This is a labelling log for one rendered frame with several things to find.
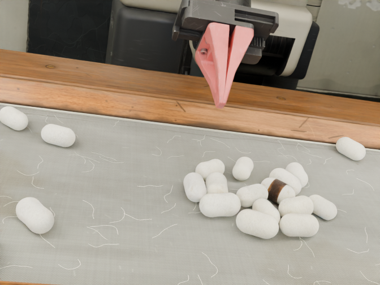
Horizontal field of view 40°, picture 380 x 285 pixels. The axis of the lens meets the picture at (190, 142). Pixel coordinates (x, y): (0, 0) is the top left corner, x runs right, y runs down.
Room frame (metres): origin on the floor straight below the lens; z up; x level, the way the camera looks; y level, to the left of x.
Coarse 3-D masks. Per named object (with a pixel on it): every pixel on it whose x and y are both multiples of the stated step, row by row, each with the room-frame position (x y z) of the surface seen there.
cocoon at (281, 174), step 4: (280, 168) 0.47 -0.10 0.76; (272, 172) 0.46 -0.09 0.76; (276, 172) 0.46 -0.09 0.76; (280, 172) 0.46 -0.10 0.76; (284, 172) 0.46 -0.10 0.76; (288, 172) 0.46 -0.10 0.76; (272, 176) 0.46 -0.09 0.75; (276, 176) 0.46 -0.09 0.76; (280, 176) 0.45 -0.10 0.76; (284, 176) 0.45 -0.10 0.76; (288, 176) 0.45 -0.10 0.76; (292, 176) 0.45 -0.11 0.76; (280, 180) 0.45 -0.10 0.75; (284, 180) 0.45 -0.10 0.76; (288, 180) 0.45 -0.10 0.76; (292, 180) 0.45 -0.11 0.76; (296, 180) 0.45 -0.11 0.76; (288, 184) 0.45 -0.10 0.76; (292, 184) 0.45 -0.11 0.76; (296, 184) 0.45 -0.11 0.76; (300, 184) 0.45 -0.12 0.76; (296, 188) 0.44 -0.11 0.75; (300, 188) 0.45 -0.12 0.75; (296, 192) 0.44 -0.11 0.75
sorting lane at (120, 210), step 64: (0, 128) 0.46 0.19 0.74; (128, 128) 0.53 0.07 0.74; (192, 128) 0.56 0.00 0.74; (0, 192) 0.36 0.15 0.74; (64, 192) 0.38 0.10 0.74; (128, 192) 0.40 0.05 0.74; (320, 192) 0.47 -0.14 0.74; (0, 256) 0.28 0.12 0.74; (64, 256) 0.30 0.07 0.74; (128, 256) 0.31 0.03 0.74; (192, 256) 0.33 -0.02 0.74; (256, 256) 0.34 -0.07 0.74; (320, 256) 0.36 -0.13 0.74
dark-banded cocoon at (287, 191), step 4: (264, 180) 0.44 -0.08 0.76; (268, 180) 0.44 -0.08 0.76; (272, 180) 0.44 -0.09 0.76; (264, 184) 0.44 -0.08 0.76; (268, 184) 0.43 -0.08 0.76; (284, 188) 0.43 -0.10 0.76; (288, 188) 0.43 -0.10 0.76; (292, 188) 0.43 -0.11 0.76; (280, 192) 0.43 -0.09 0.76; (284, 192) 0.43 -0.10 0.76; (288, 192) 0.43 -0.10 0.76; (292, 192) 0.43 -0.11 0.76; (280, 196) 0.42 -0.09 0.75; (284, 196) 0.42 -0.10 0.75; (288, 196) 0.42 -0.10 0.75; (292, 196) 0.43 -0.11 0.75; (280, 200) 0.42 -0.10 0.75
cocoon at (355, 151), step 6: (342, 138) 0.58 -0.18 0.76; (348, 138) 0.58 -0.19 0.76; (336, 144) 0.58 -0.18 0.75; (342, 144) 0.57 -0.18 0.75; (348, 144) 0.57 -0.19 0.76; (354, 144) 0.57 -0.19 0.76; (360, 144) 0.57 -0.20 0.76; (342, 150) 0.57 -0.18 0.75; (348, 150) 0.56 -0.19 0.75; (354, 150) 0.56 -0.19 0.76; (360, 150) 0.56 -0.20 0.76; (348, 156) 0.56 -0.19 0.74; (354, 156) 0.56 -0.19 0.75; (360, 156) 0.56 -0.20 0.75
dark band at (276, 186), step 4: (276, 180) 0.44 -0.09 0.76; (272, 184) 0.43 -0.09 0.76; (276, 184) 0.43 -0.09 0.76; (280, 184) 0.43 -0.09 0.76; (284, 184) 0.43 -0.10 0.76; (268, 188) 0.43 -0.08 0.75; (272, 188) 0.43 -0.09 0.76; (276, 188) 0.43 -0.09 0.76; (280, 188) 0.43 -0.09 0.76; (268, 192) 0.43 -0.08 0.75; (272, 192) 0.43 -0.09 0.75; (276, 192) 0.43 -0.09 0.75; (268, 196) 0.43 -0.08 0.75; (272, 196) 0.43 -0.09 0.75; (276, 196) 0.43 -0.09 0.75; (272, 200) 0.43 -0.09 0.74; (276, 200) 0.43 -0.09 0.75
